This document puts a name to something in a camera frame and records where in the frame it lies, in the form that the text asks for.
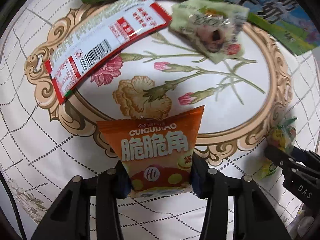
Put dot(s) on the green candy bag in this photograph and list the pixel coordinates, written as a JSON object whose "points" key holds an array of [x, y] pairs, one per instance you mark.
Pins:
{"points": [[280, 140]]}

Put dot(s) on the pale green snack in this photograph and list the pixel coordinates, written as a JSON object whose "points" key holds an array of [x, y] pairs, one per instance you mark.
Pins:
{"points": [[213, 28]]}

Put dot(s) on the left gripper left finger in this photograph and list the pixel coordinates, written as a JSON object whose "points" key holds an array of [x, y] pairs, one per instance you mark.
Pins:
{"points": [[68, 216]]}

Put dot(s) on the white patterned floral cloth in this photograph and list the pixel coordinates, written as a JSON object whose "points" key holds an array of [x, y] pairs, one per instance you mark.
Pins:
{"points": [[44, 144]]}

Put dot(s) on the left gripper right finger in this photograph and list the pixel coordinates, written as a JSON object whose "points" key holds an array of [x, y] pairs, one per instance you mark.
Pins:
{"points": [[254, 216]]}

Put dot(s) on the panda snack packet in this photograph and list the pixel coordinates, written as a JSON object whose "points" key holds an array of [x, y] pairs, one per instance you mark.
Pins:
{"points": [[101, 36]]}

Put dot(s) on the orange triangular chip packet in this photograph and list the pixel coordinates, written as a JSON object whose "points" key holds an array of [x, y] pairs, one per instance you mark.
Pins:
{"points": [[156, 154]]}

